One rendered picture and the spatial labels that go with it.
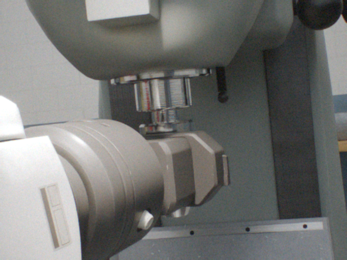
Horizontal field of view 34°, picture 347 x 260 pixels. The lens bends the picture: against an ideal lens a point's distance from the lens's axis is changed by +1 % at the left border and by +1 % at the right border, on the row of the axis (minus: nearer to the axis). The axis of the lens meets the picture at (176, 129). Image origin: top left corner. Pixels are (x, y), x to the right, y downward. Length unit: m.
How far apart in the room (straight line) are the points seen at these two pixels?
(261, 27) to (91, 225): 0.33
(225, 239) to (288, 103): 0.22
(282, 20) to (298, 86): 0.27
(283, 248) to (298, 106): 0.21
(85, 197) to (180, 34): 0.14
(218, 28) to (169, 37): 0.04
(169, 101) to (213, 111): 0.39
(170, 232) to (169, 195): 0.49
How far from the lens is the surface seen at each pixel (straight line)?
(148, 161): 0.35
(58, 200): 0.28
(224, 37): 0.41
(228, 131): 0.84
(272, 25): 0.57
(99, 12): 0.36
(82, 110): 4.92
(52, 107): 5.01
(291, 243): 0.85
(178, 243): 0.86
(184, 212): 0.48
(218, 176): 0.41
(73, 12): 0.41
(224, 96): 0.46
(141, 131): 0.47
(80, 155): 0.30
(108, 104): 0.87
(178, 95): 0.45
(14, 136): 0.27
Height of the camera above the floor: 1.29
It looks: 3 degrees down
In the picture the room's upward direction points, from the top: 6 degrees counter-clockwise
